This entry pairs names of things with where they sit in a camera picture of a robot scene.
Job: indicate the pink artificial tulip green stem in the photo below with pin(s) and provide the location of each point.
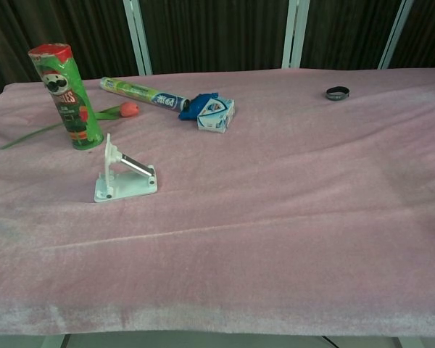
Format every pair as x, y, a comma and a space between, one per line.
129, 109

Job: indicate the white screen frame post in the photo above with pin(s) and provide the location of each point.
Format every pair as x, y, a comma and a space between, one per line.
395, 32
293, 32
137, 36

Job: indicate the green Pringles can red lid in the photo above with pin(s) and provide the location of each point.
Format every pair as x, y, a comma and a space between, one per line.
70, 98

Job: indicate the green plastic bag roll tube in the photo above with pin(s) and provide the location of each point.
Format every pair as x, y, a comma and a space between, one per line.
141, 93

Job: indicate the small white blue cardboard box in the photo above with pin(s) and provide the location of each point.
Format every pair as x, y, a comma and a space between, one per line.
217, 115

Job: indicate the white folding phone stand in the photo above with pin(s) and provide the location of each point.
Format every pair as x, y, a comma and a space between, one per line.
125, 183

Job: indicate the pink fuzzy table cloth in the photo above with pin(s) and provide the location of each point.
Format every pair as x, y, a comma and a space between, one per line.
261, 217

